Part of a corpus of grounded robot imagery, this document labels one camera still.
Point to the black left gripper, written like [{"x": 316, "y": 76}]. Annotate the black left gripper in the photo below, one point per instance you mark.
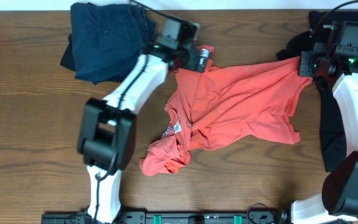
[{"x": 194, "y": 64}]

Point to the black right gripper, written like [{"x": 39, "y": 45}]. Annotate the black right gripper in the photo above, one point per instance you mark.
[{"x": 304, "y": 69}]

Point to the red t-shirt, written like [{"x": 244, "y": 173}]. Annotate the red t-shirt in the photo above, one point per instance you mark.
[{"x": 213, "y": 109}]

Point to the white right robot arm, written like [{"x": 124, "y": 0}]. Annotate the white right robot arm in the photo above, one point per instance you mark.
[{"x": 338, "y": 200}]

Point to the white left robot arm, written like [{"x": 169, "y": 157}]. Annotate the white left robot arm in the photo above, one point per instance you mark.
[{"x": 108, "y": 127}]

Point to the black t-shirt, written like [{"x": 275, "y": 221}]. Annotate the black t-shirt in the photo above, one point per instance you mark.
[{"x": 331, "y": 131}]

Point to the folded navy blue garment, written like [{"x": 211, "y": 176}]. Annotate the folded navy blue garment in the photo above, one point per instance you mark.
[{"x": 105, "y": 41}]

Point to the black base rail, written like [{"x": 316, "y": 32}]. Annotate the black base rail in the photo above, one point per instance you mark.
[{"x": 254, "y": 216}]

